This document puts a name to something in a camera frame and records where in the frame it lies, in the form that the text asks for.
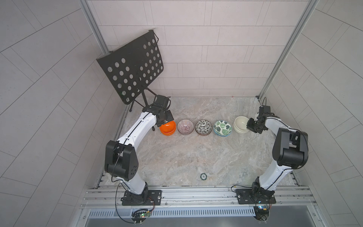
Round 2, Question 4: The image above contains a cream bowl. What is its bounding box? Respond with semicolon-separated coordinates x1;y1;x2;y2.
233;116;249;130
234;128;249;134

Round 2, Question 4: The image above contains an orange bowl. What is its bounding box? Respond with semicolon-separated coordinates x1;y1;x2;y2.
160;121;177;136

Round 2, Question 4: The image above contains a purple striped bowl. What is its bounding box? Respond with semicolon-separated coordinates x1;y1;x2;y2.
177;119;194;135

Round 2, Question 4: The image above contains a small green leaf bowl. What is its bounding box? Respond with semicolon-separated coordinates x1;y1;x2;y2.
213;120;233;137

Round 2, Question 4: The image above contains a black floral bowl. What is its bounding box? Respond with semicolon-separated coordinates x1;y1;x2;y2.
195;120;213;136

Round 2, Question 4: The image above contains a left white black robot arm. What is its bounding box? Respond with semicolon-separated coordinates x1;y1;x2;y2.
105;95;174;195

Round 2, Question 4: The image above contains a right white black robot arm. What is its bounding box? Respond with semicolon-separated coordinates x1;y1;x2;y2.
247;106;309;192

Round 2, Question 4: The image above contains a black perforated music stand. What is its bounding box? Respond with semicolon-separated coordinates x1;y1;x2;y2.
97;30;164;105

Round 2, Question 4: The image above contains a small green tape roll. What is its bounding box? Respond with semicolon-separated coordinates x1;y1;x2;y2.
200;173;207;181

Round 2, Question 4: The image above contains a right circuit board connector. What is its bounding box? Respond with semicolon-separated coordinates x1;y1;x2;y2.
253;206;270;222

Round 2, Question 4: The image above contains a circuit board connector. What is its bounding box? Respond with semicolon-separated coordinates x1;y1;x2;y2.
253;206;270;222
131;209;151;224

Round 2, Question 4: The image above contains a left circuit board connector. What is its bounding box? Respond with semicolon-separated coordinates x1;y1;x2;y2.
131;209;151;224

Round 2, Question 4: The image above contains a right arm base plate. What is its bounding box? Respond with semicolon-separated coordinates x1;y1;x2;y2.
235;189;276;206

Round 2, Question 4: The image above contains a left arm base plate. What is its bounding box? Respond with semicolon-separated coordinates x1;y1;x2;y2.
121;190;162;206

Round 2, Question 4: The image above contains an aluminium mounting rail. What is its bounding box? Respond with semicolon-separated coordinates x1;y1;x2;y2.
80;186;317;209

